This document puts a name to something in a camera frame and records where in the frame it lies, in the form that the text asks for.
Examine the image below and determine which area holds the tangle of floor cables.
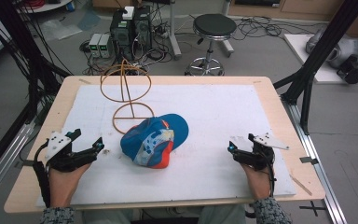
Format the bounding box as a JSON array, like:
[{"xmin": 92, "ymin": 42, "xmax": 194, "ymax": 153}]
[{"xmin": 232, "ymin": 15, "xmax": 324, "ymax": 42}]

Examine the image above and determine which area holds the grey and black robot device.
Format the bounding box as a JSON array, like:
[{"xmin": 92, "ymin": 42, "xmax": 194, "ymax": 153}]
[{"xmin": 305, "ymin": 27, "xmax": 358, "ymax": 85}]

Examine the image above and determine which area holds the wooden ring hat stand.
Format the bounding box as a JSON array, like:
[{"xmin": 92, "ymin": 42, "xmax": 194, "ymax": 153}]
[{"xmin": 99, "ymin": 58, "xmax": 156, "ymax": 135}]

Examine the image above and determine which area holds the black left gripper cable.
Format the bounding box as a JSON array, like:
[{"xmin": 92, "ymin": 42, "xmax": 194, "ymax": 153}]
[{"xmin": 32, "ymin": 139, "xmax": 52, "ymax": 208}]

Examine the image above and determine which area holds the white table mat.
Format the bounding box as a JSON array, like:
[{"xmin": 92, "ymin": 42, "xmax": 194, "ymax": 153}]
[{"xmin": 35, "ymin": 84, "xmax": 297, "ymax": 208}]

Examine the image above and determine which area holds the black metal frame stand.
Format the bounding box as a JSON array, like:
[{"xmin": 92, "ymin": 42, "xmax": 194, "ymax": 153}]
[
  {"xmin": 0, "ymin": 0, "xmax": 73, "ymax": 185},
  {"xmin": 273, "ymin": 0, "xmax": 358, "ymax": 135}
]

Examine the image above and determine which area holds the aluminium rail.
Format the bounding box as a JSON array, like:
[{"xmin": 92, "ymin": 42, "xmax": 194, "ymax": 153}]
[
  {"xmin": 0, "ymin": 122, "xmax": 35, "ymax": 209},
  {"xmin": 282, "ymin": 96, "xmax": 349, "ymax": 224}
]

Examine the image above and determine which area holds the person's left hand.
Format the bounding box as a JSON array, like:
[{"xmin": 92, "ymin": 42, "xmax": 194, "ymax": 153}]
[{"xmin": 48, "ymin": 163, "xmax": 91, "ymax": 208}]

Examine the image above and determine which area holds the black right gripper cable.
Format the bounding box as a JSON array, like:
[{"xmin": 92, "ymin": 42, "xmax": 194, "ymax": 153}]
[{"xmin": 267, "ymin": 148, "xmax": 278, "ymax": 199}]

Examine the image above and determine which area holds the person's right hand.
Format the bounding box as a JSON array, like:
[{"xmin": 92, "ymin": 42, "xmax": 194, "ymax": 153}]
[{"xmin": 241, "ymin": 163, "xmax": 273, "ymax": 202}]

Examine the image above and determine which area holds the black round stool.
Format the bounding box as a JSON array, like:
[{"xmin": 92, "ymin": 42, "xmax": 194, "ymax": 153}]
[{"xmin": 184, "ymin": 13, "xmax": 238, "ymax": 77}]

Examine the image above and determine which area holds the blue and orange baseball cap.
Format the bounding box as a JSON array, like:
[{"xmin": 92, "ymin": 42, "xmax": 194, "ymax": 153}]
[{"xmin": 119, "ymin": 113, "xmax": 190, "ymax": 170}]

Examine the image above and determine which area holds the thin wooden stick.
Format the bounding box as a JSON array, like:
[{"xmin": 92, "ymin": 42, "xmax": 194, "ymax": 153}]
[{"xmin": 288, "ymin": 174, "xmax": 313, "ymax": 197}]

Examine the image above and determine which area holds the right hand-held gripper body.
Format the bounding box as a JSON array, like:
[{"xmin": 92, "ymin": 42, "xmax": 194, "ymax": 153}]
[{"xmin": 232, "ymin": 133, "xmax": 290, "ymax": 172}]

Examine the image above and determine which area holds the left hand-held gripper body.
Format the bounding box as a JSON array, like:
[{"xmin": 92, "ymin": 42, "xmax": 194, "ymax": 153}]
[{"xmin": 44, "ymin": 131, "xmax": 98, "ymax": 173}]

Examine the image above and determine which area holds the black computer tower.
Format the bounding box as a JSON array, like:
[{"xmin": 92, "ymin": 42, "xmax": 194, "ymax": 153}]
[{"xmin": 109, "ymin": 6, "xmax": 154, "ymax": 61}]

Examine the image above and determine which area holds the white floor platform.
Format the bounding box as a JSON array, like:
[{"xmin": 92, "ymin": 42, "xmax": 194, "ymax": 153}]
[{"xmin": 283, "ymin": 33, "xmax": 358, "ymax": 85}]

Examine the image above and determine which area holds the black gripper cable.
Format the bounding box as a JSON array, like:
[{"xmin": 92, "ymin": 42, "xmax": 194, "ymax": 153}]
[
  {"xmin": 267, "ymin": 148, "xmax": 278, "ymax": 199},
  {"xmin": 32, "ymin": 139, "xmax": 52, "ymax": 208}
]

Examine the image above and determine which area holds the grey bench power supply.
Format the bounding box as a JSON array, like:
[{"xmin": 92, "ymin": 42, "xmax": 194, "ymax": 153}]
[
  {"xmin": 88, "ymin": 33, "xmax": 103, "ymax": 59},
  {"xmin": 98, "ymin": 33, "xmax": 113, "ymax": 59}
]

